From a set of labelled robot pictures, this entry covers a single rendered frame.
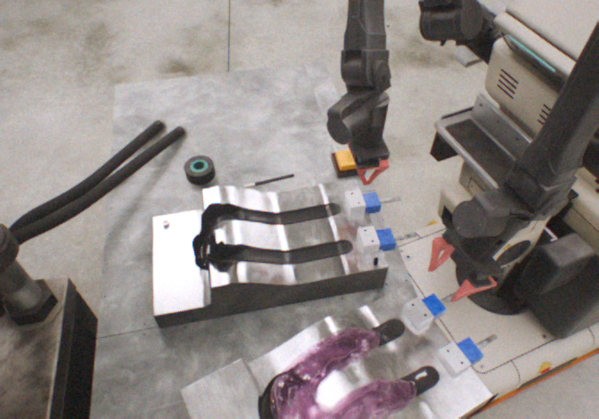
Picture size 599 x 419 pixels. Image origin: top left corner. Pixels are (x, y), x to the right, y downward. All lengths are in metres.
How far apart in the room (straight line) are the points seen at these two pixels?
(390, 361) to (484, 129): 0.55
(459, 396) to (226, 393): 0.42
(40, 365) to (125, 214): 0.39
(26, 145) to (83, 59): 0.77
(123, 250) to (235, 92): 0.64
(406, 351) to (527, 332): 0.84
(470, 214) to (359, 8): 0.39
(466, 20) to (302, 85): 0.70
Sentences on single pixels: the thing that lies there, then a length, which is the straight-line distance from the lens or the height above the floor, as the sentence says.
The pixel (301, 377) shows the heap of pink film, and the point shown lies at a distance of 0.93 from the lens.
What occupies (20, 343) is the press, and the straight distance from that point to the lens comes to 1.23.
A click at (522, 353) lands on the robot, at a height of 0.28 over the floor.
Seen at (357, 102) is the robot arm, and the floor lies 1.22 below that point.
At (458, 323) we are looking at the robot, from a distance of 1.74.
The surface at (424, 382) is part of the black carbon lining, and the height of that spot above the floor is 0.85.
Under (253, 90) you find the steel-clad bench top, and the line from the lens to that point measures 1.61.
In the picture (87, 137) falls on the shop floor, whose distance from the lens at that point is 2.83.
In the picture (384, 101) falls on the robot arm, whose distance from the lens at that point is 0.92.
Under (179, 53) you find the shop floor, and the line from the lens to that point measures 3.29.
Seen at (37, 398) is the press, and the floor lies 0.79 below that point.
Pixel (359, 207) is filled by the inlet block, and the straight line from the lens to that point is 1.12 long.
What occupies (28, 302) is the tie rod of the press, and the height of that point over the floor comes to 0.85.
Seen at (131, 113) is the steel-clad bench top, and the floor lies 0.80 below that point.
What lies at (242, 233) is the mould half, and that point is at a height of 0.93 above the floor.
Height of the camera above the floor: 1.78
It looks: 50 degrees down
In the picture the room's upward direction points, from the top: straight up
